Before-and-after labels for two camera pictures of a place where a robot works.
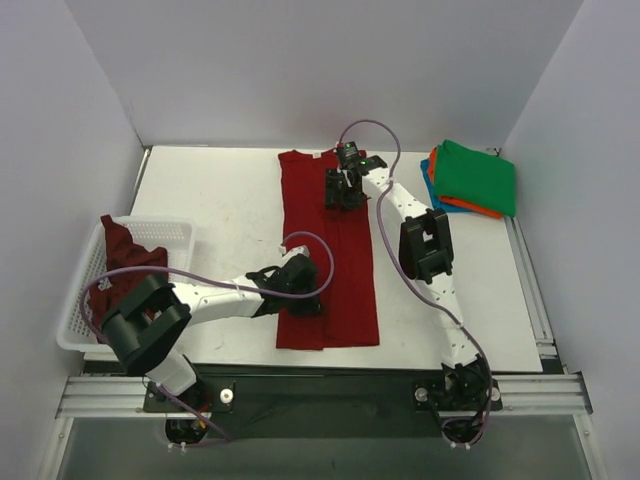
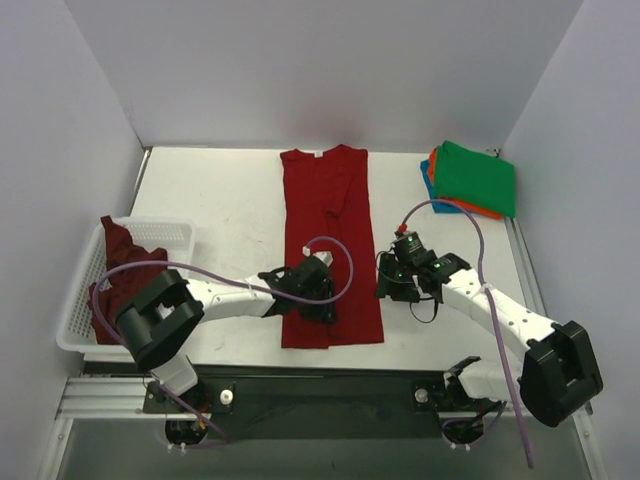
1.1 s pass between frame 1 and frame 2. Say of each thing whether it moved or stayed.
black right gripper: moved
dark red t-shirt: stayed
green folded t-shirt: stayed
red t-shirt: stayed
